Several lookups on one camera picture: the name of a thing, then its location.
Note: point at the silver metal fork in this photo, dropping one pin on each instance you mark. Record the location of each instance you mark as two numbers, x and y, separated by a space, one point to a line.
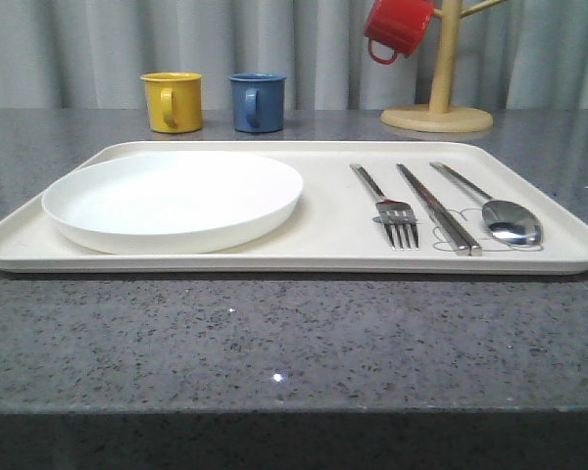
397 218

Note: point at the white round plate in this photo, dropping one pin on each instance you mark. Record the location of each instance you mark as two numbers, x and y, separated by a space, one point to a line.
173 202

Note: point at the silver metal spoon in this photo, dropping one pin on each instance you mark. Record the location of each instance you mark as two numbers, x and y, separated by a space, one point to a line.
508 222

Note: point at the cream rabbit serving tray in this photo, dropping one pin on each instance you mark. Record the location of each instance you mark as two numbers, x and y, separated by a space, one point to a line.
332 227

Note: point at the blue enamel mug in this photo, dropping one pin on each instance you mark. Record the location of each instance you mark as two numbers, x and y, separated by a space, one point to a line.
258 101

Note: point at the yellow enamel mug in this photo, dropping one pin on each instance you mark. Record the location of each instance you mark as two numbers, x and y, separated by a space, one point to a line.
174 101

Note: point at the wooden mug tree stand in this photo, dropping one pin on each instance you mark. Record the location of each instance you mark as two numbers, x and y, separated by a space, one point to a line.
439 115

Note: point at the red enamel mug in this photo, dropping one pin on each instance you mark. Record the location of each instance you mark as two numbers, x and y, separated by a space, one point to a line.
398 25

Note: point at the grey pleated curtain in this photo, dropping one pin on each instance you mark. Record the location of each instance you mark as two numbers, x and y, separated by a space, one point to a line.
91 54

